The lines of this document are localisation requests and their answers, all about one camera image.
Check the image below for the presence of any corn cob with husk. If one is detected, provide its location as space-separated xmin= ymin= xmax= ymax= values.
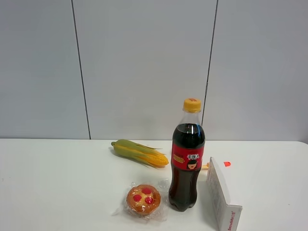
xmin=111 ymin=139 xmax=169 ymax=168

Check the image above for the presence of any white cardboard box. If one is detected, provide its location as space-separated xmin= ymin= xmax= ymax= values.
xmin=206 ymin=157 xmax=243 ymax=231

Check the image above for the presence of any orange handled peeler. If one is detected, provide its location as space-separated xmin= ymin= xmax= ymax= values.
xmin=201 ymin=161 xmax=231 ymax=170

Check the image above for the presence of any cola bottle red label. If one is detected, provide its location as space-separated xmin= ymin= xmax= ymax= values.
xmin=168 ymin=98 xmax=205 ymax=212

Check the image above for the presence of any wrapped fruit tart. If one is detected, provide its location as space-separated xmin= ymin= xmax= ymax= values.
xmin=112 ymin=179 xmax=169 ymax=222

